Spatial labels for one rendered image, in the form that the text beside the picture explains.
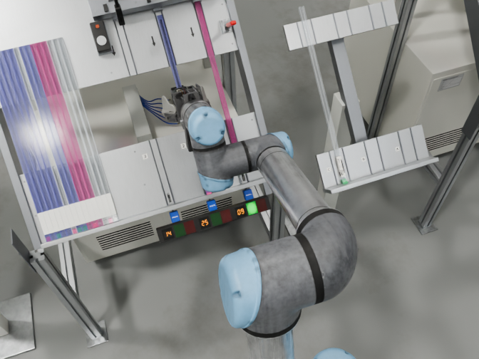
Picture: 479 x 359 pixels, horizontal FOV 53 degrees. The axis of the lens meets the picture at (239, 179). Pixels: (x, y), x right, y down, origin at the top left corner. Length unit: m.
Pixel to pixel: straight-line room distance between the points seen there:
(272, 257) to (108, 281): 1.44
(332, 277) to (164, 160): 0.74
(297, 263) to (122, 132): 1.10
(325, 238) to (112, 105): 1.21
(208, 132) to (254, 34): 2.13
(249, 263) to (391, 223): 1.56
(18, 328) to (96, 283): 0.33
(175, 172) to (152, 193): 0.09
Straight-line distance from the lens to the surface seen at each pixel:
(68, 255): 1.86
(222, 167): 1.07
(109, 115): 1.80
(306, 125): 2.55
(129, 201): 1.38
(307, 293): 0.76
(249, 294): 0.74
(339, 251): 0.77
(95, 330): 1.97
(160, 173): 1.37
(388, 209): 2.29
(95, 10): 1.34
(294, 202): 0.90
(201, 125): 1.02
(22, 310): 2.19
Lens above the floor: 1.85
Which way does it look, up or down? 53 degrees down
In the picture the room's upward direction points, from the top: 3 degrees counter-clockwise
